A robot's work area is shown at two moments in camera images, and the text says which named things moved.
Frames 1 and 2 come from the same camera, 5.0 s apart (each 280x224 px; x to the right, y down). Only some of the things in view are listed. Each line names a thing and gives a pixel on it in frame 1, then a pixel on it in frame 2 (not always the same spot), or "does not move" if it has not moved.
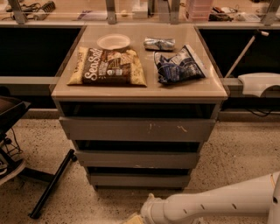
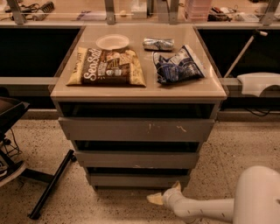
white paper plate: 113,41 does not move
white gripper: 150,210 to 169,197
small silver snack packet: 159,44 does not move
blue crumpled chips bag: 182,66 does not move
